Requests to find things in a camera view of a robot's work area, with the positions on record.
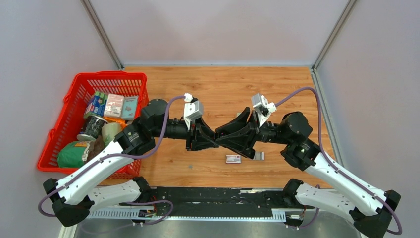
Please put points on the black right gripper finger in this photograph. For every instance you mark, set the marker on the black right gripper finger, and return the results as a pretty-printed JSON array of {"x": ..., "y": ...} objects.
[
  {"x": 234, "y": 125},
  {"x": 235, "y": 142}
]

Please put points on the aluminium slotted cable rail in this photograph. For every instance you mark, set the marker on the aluminium slotted cable rail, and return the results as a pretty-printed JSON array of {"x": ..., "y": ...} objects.
[{"x": 137, "y": 214}]

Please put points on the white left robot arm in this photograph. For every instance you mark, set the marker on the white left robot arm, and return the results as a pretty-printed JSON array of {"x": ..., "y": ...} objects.
[{"x": 73, "y": 198}]

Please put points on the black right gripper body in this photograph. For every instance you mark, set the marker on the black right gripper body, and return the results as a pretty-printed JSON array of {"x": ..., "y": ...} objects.
[{"x": 252, "y": 123}]

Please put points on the dark glass jar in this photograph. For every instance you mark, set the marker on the dark glass jar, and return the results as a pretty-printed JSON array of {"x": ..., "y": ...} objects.
[{"x": 91, "y": 129}]

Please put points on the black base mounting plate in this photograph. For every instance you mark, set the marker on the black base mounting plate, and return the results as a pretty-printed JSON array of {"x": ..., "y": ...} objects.
[{"x": 221, "y": 202}]

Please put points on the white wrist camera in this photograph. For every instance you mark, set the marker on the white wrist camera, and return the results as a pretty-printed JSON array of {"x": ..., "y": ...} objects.
[
  {"x": 193, "y": 109},
  {"x": 263, "y": 108}
]

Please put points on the red white staple box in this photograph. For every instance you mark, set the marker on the red white staple box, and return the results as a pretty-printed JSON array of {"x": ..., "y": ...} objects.
[{"x": 233, "y": 159}]

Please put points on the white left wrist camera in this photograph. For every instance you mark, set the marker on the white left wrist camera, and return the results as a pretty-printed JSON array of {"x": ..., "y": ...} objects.
[{"x": 193, "y": 109}]

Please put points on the green snack bag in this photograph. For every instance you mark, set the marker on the green snack bag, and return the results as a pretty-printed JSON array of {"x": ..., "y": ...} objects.
[{"x": 75, "y": 154}]

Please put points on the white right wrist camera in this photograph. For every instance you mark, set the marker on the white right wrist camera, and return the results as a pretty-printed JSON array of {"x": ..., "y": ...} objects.
[{"x": 263, "y": 108}]

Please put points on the teal sponge pack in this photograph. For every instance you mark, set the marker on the teal sponge pack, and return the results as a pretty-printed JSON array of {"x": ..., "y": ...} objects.
[{"x": 129, "y": 107}]

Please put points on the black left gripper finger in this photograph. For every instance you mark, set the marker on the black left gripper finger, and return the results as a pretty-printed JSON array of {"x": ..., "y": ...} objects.
[
  {"x": 202, "y": 143},
  {"x": 204, "y": 128}
]

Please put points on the blue green scrubber pack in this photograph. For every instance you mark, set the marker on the blue green scrubber pack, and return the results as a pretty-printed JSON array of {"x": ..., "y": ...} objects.
[{"x": 96, "y": 105}]

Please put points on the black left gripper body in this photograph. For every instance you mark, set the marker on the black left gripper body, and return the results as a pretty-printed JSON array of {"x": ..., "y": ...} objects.
[{"x": 192, "y": 135}]

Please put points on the pink sponge pack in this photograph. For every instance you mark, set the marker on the pink sponge pack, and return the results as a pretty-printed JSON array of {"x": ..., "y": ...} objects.
[{"x": 113, "y": 106}]

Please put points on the red plastic shopping basket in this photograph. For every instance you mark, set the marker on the red plastic shopping basket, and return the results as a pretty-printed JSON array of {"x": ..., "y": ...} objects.
[{"x": 75, "y": 102}]

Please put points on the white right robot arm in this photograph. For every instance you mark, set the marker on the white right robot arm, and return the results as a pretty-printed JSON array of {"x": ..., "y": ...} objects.
[{"x": 368, "y": 208}]

